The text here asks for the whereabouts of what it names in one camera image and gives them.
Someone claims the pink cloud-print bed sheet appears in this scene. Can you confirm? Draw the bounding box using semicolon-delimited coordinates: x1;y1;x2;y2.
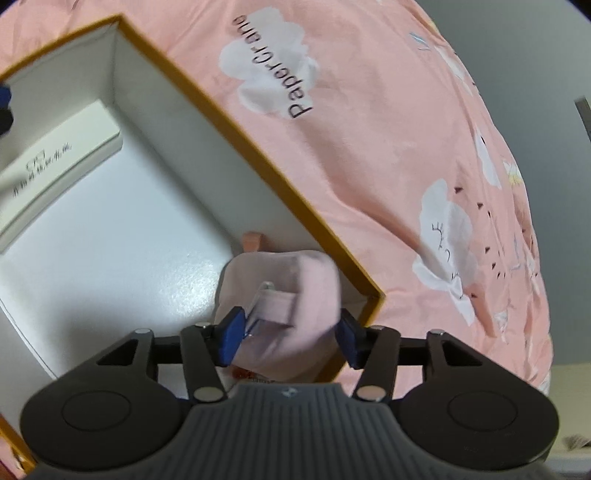
0;0;553;403

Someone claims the orange-rimmed cardboard box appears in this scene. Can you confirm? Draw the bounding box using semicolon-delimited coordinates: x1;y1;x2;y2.
0;14;387;477

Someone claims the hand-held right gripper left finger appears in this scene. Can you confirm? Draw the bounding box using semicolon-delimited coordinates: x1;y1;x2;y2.
95;306;246;403

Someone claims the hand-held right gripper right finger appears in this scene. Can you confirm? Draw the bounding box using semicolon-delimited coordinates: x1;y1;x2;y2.
338;308;484;403

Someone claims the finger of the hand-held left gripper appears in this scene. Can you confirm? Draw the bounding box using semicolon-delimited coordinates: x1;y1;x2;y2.
0;83;16;137

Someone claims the small white box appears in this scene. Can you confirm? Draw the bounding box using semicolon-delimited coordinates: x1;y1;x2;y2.
0;99;124;256

